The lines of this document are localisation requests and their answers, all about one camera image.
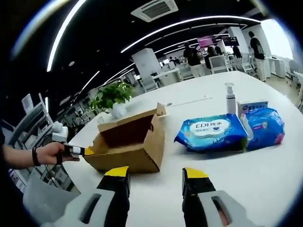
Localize ceiling air conditioner vent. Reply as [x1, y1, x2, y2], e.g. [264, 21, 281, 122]
[131, 0, 178, 22]

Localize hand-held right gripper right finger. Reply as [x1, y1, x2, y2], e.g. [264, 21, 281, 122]
[181, 167, 259, 227]

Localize white pillar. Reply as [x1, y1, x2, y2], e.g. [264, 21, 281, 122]
[131, 48, 163, 82]

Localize white pump bottle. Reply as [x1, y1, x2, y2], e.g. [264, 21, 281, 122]
[224, 82, 238, 114]

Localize person's grey shirt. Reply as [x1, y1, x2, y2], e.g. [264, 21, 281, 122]
[23, 175, 80, 218]

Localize grey metal shelf rack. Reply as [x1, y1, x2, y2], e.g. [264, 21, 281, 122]
[4, 93, 55, 154]

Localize white mesh office chair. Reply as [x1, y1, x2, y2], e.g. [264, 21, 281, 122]
[241, 53, 256, 76]
[209, 55, 230, 74]
[141, 75, 159, 93]

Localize person's left hand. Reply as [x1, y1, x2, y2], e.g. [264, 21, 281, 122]
[37, 142, 81, 166]

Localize dark wall screen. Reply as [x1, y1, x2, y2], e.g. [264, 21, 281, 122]
[222, 35, 239, 47]

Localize purple wall screen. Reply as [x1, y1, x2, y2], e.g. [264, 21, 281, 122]
[197, 35, 217, 47]

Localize green potted plant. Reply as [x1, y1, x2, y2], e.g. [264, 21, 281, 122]
[89, 81, 134, 119]

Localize white blue small carton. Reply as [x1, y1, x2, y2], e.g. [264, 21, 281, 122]
[236, 101, 269, 115]

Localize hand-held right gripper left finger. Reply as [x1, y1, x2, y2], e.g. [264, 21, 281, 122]
[41, 166, 131, 227]

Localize bright blue pad pack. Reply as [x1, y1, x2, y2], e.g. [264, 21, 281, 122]
[243, 107, 285, 152]

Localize ceiling light strip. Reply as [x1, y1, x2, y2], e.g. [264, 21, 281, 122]
[120, 16, 261, 53]
[46, 0, 87, 72]

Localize white office desk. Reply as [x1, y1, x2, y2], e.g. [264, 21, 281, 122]
[151, 68, 183, 86]

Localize blue wipes pack soft item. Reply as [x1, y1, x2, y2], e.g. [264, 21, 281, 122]
[174, 113, 249, 153]

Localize black wristband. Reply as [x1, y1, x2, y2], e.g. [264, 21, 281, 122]
[32, 147, 41, 166]

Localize brown cardboard shoe box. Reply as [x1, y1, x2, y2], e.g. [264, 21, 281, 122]
[84, 102, 169, 173]

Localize blue white poster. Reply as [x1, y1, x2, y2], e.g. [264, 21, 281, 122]
[8, 168, 27, 193]

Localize white table socket strip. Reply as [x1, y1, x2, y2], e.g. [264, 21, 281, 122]
[165, 94, 228, 107]

